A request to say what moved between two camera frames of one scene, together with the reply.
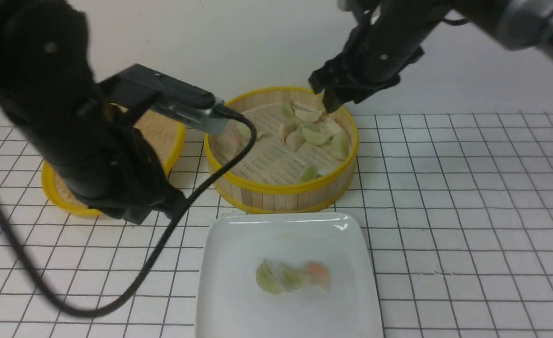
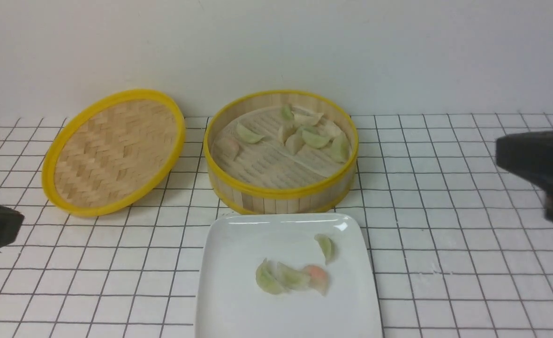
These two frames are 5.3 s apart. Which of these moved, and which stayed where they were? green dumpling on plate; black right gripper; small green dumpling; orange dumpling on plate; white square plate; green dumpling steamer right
Moved: small green dumpling; black right gripper
Stayed: green dumpling steamer right; orange dumpling on plate; green dumpling on plate; white square plate
